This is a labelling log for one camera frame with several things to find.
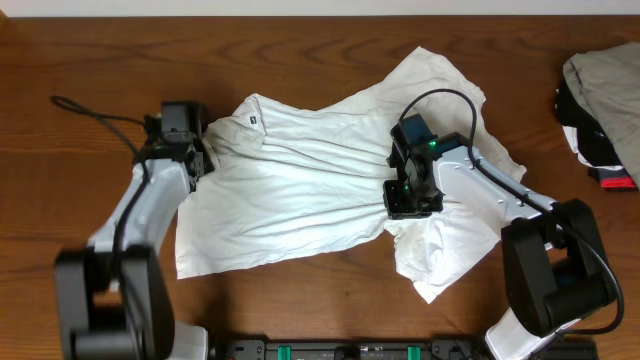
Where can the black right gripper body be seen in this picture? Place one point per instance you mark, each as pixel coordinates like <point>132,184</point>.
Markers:
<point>406,200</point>

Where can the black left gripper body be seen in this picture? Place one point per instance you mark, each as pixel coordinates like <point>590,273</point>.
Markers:
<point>201,163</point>

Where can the white t-shirt black print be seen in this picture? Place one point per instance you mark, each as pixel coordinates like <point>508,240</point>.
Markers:
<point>291,183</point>

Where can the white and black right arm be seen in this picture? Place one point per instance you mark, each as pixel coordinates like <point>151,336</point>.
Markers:
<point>555,267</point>

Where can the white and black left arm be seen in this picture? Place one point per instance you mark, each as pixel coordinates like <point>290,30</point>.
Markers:
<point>111,297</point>

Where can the black red folded garment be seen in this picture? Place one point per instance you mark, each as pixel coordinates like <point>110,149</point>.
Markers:
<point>588,141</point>

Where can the grey folded garment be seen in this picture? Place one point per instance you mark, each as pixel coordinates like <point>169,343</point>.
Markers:
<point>606,83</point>

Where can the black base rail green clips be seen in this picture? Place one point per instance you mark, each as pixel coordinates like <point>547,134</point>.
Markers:
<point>439,349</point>

